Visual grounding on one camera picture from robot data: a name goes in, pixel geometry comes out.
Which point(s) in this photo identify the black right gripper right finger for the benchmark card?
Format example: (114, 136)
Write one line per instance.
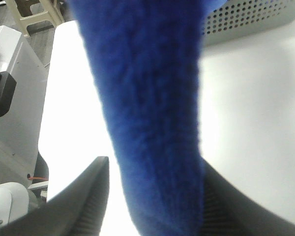
(227, 212)

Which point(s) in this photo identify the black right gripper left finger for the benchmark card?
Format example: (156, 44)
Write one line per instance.
(78, 210)

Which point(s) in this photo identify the blue microfibre towel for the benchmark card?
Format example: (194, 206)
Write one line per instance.
(144, 58)

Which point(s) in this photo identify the white robot base unit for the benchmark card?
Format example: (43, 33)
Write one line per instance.
(20, 126)

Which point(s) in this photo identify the grey perforated plastic basket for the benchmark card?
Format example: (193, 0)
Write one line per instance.
(239, 18)

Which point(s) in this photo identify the beige plastic stool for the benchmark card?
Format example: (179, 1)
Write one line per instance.
(24, 17)

